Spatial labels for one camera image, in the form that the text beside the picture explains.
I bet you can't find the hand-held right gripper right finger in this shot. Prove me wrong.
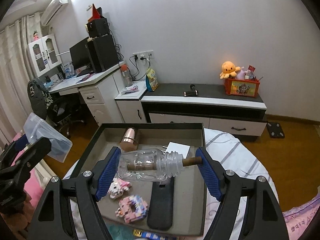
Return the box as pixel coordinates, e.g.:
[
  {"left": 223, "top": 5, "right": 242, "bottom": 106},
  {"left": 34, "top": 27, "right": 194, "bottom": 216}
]
[{"left": 195, "top": 147, "right": 288, "bottom": 240}]

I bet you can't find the bottle with orange cap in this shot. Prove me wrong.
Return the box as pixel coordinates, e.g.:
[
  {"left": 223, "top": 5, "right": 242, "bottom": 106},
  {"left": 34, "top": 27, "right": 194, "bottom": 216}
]
[{"left": 121, "top": 64, "right": 133, "bottom": 88}]

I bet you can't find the white desk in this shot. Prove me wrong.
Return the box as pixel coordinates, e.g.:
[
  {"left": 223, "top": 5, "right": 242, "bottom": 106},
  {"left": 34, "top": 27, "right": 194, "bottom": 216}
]
[{"left": 47, "top": 61, "right": 125, "bottom": 128}]

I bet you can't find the red storage box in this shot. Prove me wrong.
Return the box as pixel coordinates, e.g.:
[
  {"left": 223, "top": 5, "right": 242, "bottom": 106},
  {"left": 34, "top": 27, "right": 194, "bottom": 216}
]
[{"left": 224, "top": 76, "right": 260, "bottom": 98}]

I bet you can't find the pink plush toy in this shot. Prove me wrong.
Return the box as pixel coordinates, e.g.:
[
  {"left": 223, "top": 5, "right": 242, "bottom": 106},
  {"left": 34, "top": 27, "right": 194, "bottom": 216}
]
[{"left": 236, "top": 69, "right": 250, "bottom": 80}]

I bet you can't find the snack bag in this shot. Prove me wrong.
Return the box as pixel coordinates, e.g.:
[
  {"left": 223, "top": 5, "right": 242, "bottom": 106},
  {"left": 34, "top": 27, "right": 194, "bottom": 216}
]
[{"left": 145, "top": 67, "right": 159, "bottom": 92}]

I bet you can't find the purple printed blanket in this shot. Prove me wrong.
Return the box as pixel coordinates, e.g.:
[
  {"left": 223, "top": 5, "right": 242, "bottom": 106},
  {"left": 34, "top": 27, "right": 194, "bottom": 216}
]
[{"left": 282, "top": 196, "right": 320, "bottom": 240}]

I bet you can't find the small black speaker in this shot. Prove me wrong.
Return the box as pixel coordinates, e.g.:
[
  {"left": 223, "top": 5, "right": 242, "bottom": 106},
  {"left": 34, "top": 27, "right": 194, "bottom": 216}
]
[{"left": 85, "top": 17, "right": 110, "bottom": 38}]

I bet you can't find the clear bottle with cork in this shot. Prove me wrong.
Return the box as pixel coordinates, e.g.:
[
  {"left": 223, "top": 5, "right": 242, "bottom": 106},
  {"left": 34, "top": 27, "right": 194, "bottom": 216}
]
[{"left": 117, "top": 149, "right": 203, "bottom": 183}]

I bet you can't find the black white low cabinet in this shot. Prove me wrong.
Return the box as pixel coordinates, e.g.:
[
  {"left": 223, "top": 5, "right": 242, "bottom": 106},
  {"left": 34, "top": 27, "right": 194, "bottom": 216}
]
[{"left": 141, "top": 82, "right": 268, "bottom": 137}]

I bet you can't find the pink purple block toy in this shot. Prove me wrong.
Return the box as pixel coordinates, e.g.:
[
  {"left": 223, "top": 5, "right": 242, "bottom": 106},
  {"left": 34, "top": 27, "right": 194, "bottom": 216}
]
[{"left": 115, "top": 195, "right": 150, "bottom": 224}]

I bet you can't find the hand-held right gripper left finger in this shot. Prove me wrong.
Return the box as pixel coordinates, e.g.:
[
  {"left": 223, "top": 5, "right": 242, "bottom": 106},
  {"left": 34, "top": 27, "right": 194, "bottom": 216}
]
[{"left": 29, "top": 147, "right": 122, "bottom": 240}]

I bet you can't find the blue yellow packet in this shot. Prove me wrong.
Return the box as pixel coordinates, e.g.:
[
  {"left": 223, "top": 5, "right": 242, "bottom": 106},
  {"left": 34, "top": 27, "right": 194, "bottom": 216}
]
[{"left": 132, "top": 229, "right": 175, "bottom": 240}]

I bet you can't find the cream curtain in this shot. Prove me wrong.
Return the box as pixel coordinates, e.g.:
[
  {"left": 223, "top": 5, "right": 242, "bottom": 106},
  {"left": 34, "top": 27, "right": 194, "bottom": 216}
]
[{"left": 0, "top": 12, "right": 43, "bottom": 143}]

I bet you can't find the rose gold cylinder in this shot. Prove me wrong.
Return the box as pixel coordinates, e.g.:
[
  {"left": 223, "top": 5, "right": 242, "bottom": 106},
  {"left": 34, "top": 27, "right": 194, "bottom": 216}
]
[{"left": 120, "top": 127, "right": 139, "bottom": 152}]

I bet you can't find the white pink block toy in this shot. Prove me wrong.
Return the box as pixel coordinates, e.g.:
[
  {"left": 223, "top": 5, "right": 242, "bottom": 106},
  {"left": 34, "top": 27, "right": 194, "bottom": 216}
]
[{"left": 107, "top": 177, "right": 132, "bottom": 200}]

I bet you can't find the white wall socket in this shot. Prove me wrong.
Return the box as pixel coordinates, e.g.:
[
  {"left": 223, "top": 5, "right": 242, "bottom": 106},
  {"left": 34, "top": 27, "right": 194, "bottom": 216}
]
[{"left": 132, "top": 51, "right": 154, "bottom": 60}]

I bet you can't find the black oblong case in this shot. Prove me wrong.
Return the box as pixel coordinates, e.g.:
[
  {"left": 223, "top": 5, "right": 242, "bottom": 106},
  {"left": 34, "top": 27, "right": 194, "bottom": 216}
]
[{"left": 147, "top": 177, "right": 175, "bottom": 230}]

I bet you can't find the white air conditioner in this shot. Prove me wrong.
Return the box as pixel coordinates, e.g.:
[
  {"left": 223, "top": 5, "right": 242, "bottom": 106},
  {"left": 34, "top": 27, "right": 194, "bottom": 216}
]
[{"left": 40, "top": 0, "right": 69, "bottom": 27}]

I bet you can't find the blue white box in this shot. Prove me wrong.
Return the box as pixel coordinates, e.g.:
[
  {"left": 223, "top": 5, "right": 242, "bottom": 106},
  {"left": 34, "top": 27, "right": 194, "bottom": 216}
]
[{"left": 64, "top": 64, "right": 75, "bottom": 79}]

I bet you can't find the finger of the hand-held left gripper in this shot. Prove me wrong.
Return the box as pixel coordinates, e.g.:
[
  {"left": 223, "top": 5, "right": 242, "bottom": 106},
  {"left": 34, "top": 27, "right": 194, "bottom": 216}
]
[
  {"left": 15, "top": 137, "right": 52, "bottom": 173},
  {"left": 0, "top": 134, "right": 34, "bottom": 167}
]

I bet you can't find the white striped quilt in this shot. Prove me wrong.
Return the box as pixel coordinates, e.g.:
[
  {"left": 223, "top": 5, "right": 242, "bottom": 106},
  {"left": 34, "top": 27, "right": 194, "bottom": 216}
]
[{"left": 67, "top": 127, "right": 275, "bottom": 240}]

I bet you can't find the black cable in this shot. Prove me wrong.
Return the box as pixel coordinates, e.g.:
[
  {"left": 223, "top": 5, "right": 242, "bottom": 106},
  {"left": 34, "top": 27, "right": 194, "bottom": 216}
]
[{"left": 129, "top": 55, "right": 150, "bottom": 80}]

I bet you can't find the colourful packet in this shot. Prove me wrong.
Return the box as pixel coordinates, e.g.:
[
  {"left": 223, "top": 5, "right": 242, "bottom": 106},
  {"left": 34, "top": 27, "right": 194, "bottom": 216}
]
[{"left": 121, "top": 85, "right": 139, "bottom": 95}]

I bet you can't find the black bathroom scale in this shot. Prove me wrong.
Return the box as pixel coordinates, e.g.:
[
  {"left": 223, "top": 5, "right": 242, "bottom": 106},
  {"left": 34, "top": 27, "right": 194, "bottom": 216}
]
[{"left": 266, "top": 121, "right": 285, "bottom": 138}]

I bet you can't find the grey jacket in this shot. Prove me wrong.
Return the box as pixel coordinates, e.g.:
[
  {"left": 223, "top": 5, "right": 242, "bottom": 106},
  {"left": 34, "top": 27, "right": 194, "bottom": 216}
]
[{"left": 27, "top": 77, "right": 50, "bottom": 120}]

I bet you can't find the pink blanket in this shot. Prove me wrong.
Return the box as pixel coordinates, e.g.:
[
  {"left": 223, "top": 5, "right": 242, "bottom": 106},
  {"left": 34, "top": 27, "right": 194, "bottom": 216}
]
[{"left": 10, "top": 132, "right": 50, "bottom": 210}]

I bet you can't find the white bed post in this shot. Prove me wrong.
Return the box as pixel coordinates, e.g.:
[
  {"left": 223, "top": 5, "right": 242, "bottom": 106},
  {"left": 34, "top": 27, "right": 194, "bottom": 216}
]
[{"left": 35, "top": 160, "right": 57, "bottom": 180}]

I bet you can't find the black office chair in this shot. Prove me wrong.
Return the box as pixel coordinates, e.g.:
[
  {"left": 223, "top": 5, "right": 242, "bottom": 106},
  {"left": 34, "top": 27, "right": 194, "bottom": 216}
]
[{"left": 42, "top": 90, "right": 87, "bottom": 138}]

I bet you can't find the clear plastic box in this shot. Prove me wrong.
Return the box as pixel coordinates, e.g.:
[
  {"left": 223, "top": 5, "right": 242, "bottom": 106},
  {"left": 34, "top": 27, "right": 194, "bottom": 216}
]
[{"left": 24, "top": 112, "right": 73, "bottom": 163}]

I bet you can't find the white nightstand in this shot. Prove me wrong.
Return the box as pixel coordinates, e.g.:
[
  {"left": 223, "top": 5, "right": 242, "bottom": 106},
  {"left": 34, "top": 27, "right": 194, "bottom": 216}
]
[{"left": 114, "top": 80, "right": 148, "bottom": 124}]

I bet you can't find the white glass door cabinet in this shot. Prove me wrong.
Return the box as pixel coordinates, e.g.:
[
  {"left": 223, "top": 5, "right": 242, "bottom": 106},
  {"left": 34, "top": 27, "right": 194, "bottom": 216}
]
[{"left": 27, "top": 34, "right": 63, "bottom": 78}]

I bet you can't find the pink box with black rim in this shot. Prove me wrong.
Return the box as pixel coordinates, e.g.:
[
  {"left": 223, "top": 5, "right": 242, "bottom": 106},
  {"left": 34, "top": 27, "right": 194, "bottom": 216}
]
[{"left": 62, "top": 122, "right": 208, "bottom": 237}]

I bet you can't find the black monitor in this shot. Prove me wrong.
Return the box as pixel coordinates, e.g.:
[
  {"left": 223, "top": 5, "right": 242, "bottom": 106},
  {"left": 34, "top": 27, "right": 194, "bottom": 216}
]
[{"left": 69, "top": 37, "right": 94, "bottom": 72}]

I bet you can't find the large black speaker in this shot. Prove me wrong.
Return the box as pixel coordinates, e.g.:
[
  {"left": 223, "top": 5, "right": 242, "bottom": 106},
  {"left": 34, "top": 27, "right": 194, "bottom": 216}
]
[{"left": 86, "top": 34, "right": 119, "bottom": 73}]

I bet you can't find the orange octopus plush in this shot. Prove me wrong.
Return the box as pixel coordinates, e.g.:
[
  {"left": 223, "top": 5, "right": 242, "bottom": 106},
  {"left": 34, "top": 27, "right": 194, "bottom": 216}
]
[{"left": 219, "top": 60, "right": 242, "bottom": 79}]

